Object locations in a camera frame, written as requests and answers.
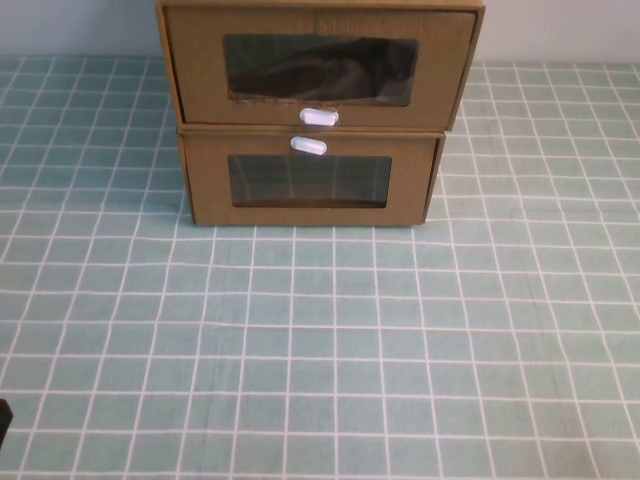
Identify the white plastic drawer handle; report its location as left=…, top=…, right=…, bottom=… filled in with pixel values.
left=289, top=134, right=330, bottom=157
left=298, top=106, right=341, bottom=127

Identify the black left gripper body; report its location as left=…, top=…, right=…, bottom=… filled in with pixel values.
left=0, top=397, right=14, bottom=442

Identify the cardboard drawer with smooth window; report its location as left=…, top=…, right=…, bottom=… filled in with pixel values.
left=183, top=132, right=439, bottom=228

